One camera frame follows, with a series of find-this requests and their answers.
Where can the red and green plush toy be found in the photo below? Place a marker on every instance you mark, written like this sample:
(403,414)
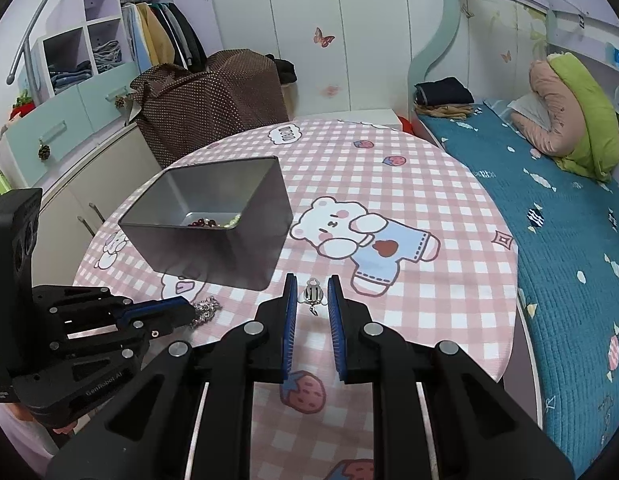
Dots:
(22,101)

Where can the dark folded clothes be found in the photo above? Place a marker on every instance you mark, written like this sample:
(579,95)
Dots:
(444,91)

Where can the pink butterfly sticker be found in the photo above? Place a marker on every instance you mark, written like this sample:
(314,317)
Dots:
(323,37)

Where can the pink checkered bear tablecloth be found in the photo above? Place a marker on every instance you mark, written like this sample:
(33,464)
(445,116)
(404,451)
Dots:
(439,285)

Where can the black clothing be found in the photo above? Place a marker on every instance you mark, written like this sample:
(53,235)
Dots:
(285,71)

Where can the white low cabinet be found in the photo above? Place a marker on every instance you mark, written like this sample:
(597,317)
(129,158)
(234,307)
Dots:
(89,180)

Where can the small butterfly sticker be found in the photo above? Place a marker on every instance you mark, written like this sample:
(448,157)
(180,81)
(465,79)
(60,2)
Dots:
(506,55)

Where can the pink and green rolled blanket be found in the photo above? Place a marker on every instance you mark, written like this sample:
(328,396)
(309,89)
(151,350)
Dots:
(584,110)

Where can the grey metal rail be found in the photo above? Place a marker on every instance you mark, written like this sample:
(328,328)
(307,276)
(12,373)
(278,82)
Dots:
(32,30)

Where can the small silver charm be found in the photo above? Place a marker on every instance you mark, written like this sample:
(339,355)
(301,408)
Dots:
(313,292)

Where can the tan folded clothing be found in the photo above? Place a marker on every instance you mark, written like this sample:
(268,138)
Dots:
(444,111)

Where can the brown dotted cloth cover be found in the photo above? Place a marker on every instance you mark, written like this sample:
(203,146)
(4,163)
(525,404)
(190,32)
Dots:
(209,105)

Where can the mint bed frame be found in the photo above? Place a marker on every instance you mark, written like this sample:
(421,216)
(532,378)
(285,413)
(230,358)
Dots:
(434,35)

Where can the blue patterned bed quilt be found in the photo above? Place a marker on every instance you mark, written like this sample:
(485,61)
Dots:
(554,270)

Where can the grey metal tin box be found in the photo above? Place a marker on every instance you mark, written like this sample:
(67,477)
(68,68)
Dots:
(209,255)

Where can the white shelf unit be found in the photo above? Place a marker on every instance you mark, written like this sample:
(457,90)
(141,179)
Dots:
(97,5)

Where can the pine cone ornament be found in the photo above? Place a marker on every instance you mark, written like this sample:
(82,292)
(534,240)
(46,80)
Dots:
(44,152)
(120,101)

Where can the hanging clothes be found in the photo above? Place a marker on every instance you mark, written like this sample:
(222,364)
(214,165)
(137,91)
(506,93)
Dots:
(159,35)

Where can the folded jeans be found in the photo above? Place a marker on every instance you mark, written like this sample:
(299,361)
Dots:
(69,77)

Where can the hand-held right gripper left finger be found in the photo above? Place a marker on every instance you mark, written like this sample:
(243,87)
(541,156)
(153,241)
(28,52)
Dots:
(291,330)

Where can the white pillow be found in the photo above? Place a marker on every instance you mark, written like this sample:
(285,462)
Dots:
(527,109)

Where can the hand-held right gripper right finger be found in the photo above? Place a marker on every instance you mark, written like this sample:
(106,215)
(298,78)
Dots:
(334,330)

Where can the person's left forearm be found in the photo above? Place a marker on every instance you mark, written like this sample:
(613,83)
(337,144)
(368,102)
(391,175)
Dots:
(19,435)

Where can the mint drawer cabinet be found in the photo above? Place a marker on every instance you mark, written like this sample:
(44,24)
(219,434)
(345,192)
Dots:
(74,115)

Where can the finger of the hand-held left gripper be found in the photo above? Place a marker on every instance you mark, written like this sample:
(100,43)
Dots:
(167,325)
(154,307)

